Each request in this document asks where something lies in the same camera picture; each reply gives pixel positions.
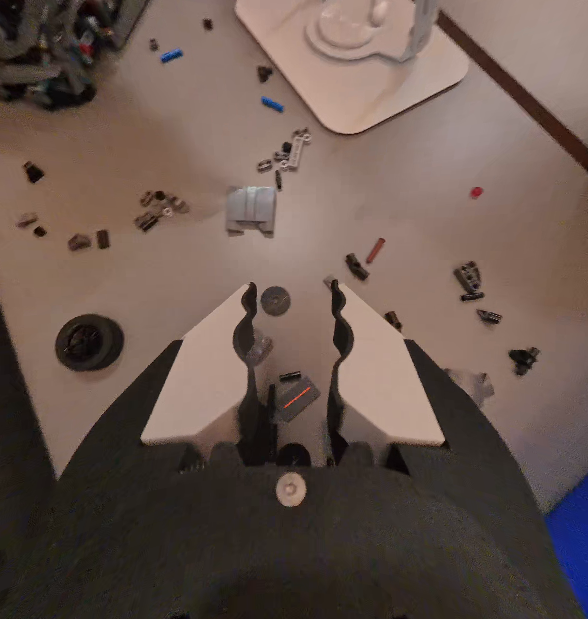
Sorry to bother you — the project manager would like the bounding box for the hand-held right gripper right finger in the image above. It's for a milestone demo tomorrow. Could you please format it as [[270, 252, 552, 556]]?
[[327, 279, 446, 462]]

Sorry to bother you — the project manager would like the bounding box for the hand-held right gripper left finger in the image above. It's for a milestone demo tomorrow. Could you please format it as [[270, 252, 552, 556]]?
[[139, 282, 258, 465]]

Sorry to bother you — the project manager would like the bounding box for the grey lego car model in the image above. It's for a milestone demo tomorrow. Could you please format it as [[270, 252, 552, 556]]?
[[0, 0, 152, 112]]

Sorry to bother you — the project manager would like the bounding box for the pile of loose lego pieces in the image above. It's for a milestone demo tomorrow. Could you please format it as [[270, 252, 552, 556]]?
[[246, 236, 541, 424]]

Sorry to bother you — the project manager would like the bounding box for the black round lego disc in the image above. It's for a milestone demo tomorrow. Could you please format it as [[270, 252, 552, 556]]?
[[260, 285, 291, 316]]

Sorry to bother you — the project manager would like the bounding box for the black lego wheel with rim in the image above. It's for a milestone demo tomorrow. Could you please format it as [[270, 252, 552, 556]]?
[[54, 314, 125, 372]]

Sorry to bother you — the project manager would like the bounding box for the group of small grey lego pieces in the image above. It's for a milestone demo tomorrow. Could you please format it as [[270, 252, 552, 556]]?
[[134, 190, 191, 233]]

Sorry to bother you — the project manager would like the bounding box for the dark grey lego panel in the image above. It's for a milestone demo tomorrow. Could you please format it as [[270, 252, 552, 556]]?
[[225, 185, 278, 238]]

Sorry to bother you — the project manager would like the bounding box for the cluster of small lego connectors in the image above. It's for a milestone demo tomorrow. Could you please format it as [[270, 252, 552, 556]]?
[[257, 127, 313, 192]]

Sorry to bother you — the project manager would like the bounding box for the blue plastic storage bin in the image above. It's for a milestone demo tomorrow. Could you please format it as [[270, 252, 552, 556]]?
[[544, 459, 588, 619]]

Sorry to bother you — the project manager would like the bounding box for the wooden and white book stand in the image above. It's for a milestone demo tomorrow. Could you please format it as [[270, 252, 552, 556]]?
[[306, 0, 440, 64]]

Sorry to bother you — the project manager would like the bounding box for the white rounded base plate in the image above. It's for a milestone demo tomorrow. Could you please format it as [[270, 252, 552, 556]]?
[[235, 0, 469, 135]]

